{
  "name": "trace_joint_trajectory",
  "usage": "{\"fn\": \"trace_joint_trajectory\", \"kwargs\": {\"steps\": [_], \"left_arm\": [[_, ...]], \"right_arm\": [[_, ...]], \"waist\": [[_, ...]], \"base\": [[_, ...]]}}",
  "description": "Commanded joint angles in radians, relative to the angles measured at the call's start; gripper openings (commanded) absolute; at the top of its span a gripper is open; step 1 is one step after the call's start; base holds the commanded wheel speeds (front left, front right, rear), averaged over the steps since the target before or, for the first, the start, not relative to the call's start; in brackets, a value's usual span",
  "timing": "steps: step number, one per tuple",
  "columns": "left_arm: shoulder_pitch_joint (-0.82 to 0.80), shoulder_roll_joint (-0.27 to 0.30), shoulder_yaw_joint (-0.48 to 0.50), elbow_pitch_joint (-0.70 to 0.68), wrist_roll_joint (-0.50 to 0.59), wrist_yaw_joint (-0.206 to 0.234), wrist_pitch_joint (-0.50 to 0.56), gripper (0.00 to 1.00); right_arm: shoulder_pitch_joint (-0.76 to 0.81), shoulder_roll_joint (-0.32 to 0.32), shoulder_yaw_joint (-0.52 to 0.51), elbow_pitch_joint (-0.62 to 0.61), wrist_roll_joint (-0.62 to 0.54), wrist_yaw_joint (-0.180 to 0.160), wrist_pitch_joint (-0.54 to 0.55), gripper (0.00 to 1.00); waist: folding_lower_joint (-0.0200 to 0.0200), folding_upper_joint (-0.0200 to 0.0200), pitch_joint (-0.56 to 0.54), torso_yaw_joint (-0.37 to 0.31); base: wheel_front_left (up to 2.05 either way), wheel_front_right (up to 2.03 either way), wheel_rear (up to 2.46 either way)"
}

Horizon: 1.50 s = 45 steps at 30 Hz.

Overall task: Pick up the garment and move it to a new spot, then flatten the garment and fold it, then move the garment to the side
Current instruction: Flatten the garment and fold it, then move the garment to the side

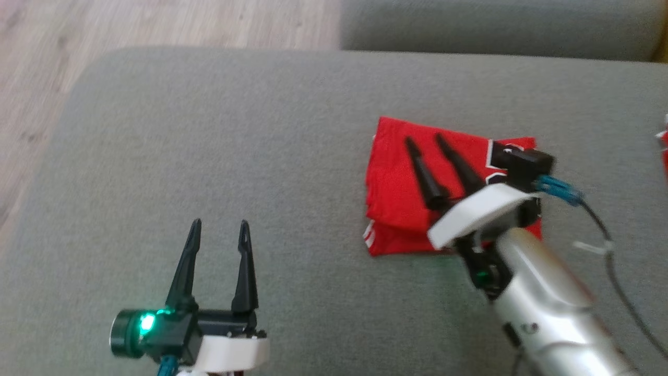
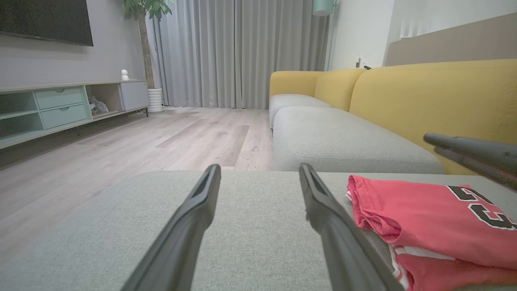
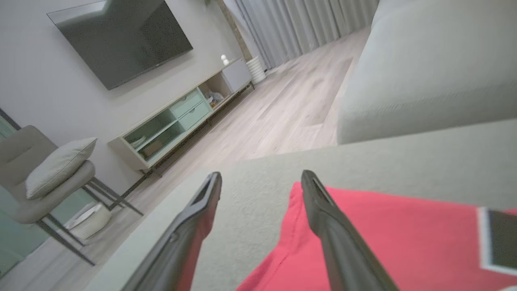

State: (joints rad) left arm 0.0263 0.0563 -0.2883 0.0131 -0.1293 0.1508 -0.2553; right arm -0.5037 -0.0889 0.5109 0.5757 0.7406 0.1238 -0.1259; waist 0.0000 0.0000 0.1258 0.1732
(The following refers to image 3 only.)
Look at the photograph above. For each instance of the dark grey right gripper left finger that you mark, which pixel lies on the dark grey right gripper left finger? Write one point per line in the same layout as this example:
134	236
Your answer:
181	242

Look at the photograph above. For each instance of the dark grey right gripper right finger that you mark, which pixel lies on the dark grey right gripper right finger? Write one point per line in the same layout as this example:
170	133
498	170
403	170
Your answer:
343	246

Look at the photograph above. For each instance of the red and white sports garment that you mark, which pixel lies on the red and white sports garment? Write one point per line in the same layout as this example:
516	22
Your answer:
424	242

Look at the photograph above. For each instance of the grey sofa chaise seat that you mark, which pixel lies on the grey sofa chaise seat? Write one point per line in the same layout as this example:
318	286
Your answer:
250	194

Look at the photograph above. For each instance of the white round floor basket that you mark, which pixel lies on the white round floor basket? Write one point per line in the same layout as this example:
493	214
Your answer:
91	222

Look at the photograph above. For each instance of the pale striped throw pillow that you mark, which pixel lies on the pale striped throw pillow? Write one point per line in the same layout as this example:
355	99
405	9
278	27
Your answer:
60	165

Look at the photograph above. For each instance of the grey soft toy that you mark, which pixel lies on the grey soft toy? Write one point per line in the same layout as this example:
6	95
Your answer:
214	98

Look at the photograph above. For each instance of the long cabinet with teal drawers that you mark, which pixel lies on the long cabinet with teal drawers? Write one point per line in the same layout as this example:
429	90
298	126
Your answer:
238	74

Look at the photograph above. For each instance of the grey upholstered metal-leg chair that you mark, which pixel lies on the grey upholstered metal-leg chair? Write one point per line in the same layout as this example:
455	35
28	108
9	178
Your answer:
20	161

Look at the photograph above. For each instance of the white ribbed floor vase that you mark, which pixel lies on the white ribbed floor vase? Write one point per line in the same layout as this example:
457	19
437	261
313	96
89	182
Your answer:
256	70

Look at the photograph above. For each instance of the small white figurine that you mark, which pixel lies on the small white figurine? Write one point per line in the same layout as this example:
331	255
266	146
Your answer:
224	60

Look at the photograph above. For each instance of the grey sofa seat cushion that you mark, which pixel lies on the grey sofa seat cushion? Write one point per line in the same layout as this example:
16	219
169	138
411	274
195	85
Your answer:
424	68

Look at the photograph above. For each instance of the grey pleated curtain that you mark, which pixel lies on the grey pleated curtain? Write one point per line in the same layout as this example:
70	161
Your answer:
303	24

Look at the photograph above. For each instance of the black wall television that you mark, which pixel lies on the black wall television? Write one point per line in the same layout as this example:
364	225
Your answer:
121	40

